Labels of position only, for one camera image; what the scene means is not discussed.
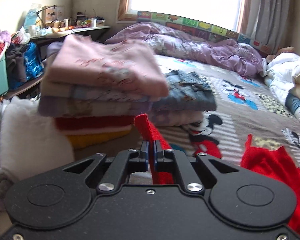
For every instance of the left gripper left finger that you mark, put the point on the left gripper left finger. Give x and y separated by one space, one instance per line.
122 166

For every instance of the window with wooden frame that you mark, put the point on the window with wooden frame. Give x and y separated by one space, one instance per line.
224 13

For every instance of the red knit sweater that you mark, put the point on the red knit sweater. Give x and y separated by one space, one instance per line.
276 164

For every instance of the white folded garment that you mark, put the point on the white folded garment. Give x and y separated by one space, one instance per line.
30 144

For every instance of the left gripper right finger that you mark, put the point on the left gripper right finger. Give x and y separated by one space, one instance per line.
178 165

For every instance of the colourful alphabet headboard panel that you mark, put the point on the colourful alphabet headboard panel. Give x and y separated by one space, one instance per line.
201 29

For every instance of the tall stack folded clothes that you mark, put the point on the tall stack folded clothes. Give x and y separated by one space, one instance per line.
93 91

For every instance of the pile of folded quilts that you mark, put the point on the pile of folded quilts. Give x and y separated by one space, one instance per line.
282 75

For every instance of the grey curtain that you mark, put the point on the grey curtain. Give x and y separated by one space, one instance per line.
270 22

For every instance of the purple crumpled duvet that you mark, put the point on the purple crumpled duvet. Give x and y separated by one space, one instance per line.
227 54

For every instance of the folded denim clothes stack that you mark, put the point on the folded denim clothes stack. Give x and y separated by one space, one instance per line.
190 95

